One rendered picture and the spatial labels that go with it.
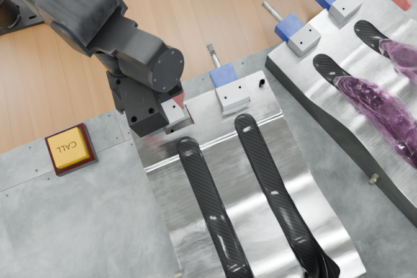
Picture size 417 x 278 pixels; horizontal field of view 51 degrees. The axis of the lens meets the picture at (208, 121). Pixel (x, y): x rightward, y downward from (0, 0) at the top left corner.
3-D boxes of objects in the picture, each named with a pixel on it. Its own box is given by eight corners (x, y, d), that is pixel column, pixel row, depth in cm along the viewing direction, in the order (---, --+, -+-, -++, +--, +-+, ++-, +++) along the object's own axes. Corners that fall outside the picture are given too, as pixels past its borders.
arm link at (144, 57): (198, 53, 56) (157, -11, 46) (159, 107, 54) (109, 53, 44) (136, 28, 62) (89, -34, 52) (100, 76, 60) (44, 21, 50)
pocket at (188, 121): (159, 117, 81) (157, 112, 77) (186, 107, 81) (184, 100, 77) (168, 139, 79) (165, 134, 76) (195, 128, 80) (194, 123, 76)
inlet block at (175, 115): (134, 62, 78) (125, 58, 72) (159, 50, 77) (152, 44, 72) (164, 130, 77) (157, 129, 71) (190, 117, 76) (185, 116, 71)
